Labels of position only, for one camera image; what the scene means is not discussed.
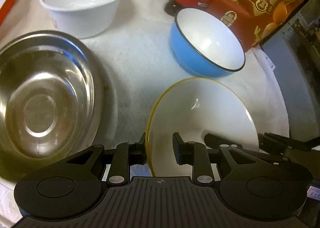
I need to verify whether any white plate with yellow rim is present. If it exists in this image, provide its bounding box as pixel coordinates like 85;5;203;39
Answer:
145;78;259;177

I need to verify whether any blue enamel bowl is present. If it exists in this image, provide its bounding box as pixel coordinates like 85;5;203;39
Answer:
170;8;246;78

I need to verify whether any stainless steel bowl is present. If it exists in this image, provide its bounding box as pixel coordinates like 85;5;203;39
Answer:
1;30;103;182

